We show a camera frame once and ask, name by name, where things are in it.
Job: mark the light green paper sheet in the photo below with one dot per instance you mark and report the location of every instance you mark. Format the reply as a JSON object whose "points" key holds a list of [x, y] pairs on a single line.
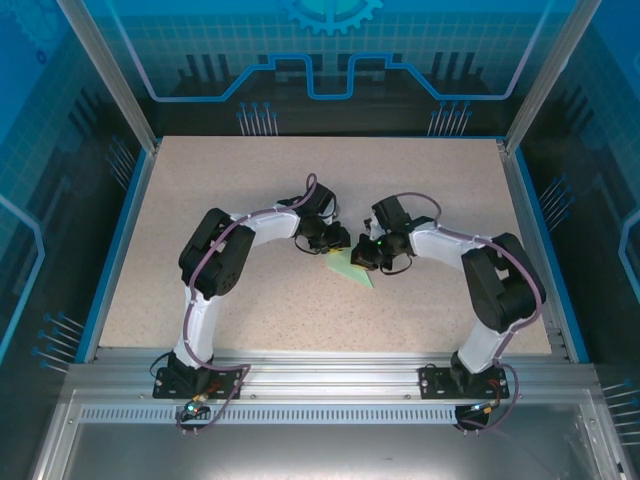
{"points": [[345, 267]]}

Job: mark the aluminium frame post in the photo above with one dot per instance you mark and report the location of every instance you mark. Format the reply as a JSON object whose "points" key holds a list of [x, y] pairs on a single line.
{"points": [[550, 75], [107, 75]]}

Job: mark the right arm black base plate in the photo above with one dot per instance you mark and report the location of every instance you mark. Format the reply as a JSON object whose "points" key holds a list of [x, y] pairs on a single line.
{"points": [[432, 385]]}

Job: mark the brushed metal sheet panel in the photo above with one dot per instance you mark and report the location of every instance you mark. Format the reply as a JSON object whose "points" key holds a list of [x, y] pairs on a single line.
{"points": [[325, 455]]}

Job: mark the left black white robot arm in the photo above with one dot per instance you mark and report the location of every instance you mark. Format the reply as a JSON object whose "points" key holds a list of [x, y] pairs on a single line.
{"points": [[215, 260]]}

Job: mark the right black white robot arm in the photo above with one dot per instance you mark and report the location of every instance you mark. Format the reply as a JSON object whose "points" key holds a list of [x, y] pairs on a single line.
{"points": [[500, 290]]}

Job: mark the aluminium side rail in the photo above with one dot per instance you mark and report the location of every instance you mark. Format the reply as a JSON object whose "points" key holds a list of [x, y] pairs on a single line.
{"points": [[519, 200]]}

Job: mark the blue table border strip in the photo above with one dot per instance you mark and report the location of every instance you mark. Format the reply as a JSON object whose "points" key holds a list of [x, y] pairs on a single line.
{"points": [[121, 250], [534, 200]]}

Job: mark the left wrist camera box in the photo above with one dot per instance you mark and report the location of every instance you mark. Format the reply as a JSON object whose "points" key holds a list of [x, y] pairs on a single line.
{"points": [[336, 215]]}

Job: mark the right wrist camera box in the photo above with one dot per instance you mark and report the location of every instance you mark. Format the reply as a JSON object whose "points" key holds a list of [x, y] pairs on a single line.
{"points": [[372, 227]]}

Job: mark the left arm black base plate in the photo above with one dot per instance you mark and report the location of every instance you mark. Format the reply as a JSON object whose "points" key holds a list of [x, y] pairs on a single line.
{"points": [[167, 387]]}

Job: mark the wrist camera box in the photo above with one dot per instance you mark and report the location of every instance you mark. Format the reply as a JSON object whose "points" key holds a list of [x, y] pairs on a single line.
{"points": [[372, 227], [336, 215]]}

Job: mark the long aluminium mounting rail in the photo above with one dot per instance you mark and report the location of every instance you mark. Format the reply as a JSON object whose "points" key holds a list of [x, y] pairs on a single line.
{"points": [[325, 375]]}

